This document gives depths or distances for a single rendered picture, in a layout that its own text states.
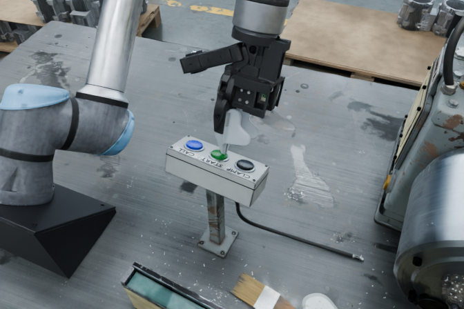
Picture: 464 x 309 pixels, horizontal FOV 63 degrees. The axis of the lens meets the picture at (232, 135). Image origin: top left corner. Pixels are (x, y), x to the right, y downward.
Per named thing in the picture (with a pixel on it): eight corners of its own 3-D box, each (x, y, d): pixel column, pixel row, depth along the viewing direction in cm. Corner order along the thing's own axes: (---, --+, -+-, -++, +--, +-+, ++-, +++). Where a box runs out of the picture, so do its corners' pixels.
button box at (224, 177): (264, 189, 68) (271, 164, 66) (250, 208, 62) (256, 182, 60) (184, 156, 74) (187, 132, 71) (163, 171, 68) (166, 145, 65)
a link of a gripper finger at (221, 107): (218, 137, 59) (228, 85, 55) (209, 134, 60) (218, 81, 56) (230, 127, 63) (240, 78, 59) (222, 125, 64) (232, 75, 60)
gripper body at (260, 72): (261, 123, 56) (280, 43, 51) (210, 105, 59) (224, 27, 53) (277, 110, 62) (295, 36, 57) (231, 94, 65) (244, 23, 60)
